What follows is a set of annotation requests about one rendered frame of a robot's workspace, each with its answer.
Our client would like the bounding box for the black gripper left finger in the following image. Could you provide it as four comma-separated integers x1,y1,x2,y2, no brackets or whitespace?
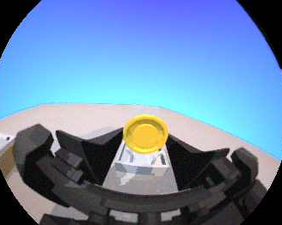
55,127,124,185

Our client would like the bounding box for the grey dish rack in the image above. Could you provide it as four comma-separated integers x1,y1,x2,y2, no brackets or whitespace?
114,103,169,175

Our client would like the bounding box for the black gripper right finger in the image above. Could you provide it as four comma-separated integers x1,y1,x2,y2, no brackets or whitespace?
165,133,230,192

